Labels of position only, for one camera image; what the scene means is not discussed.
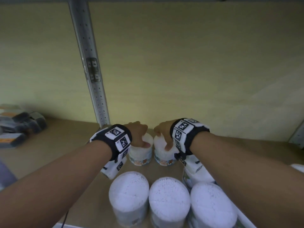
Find person's left hand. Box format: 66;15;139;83
123;121;151;148

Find person's right hand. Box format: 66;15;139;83
154;119;179;152

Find group of white cotton-swab tubs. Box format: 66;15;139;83
108;171;257;228

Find grey metal shelf wooden boards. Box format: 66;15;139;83
0;0;304;228

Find person's right forearm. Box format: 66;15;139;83
190;131;304;228

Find person's left forearm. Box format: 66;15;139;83
0;140;113;228

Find black right wristband with markers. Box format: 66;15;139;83
170;118;211;156

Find black wristband with markers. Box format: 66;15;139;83
170;118;211;156
89;124;133;163

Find black left wristband with markers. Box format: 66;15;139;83
89;124;133;163

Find black marker tag plate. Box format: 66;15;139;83
86;57;101;83

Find dark small pouch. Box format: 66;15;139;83
0;104;48;149

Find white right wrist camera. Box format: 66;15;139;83
174;153;204;175

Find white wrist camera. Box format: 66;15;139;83
100;155;128;180
174;153;204;175

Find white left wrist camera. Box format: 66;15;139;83
100;155;128;180

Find black left camera cable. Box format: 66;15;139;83
60;211;69;228

